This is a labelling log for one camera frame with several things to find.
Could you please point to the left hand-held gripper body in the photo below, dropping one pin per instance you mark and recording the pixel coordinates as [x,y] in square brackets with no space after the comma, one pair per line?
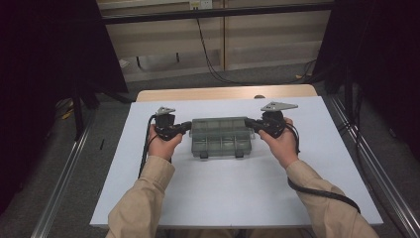
[165,124]

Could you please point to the black horizontal bar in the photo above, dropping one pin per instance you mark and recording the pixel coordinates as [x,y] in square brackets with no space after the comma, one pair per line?
[214,14]

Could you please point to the aluminium floor rail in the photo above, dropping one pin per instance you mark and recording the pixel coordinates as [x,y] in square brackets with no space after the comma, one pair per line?
[62,178]
[376,165]

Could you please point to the person's left hand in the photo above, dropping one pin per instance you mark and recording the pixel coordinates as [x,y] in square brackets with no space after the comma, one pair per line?
[163,148]

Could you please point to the small black floor item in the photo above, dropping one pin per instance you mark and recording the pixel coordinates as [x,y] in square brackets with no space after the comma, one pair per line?
[102,144]

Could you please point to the grey transparent compartment box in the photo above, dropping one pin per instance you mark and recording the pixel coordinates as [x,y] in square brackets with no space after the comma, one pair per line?
[221,137]

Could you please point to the person's right hand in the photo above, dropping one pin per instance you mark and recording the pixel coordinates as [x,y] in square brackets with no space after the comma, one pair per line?
[280,148]

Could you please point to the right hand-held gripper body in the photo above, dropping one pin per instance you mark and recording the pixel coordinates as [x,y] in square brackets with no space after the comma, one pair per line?
[275,122]

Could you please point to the black curtain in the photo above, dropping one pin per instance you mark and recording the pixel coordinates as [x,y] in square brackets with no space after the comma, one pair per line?
[39,66]
[379,59]

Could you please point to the white board sheet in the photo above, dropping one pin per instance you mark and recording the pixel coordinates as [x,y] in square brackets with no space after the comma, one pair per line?
[231,191]

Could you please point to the wooden table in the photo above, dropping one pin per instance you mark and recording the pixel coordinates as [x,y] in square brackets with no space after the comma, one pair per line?
[214,92]

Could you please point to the white wall socket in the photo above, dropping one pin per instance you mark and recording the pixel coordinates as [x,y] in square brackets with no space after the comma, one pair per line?
[201,4]

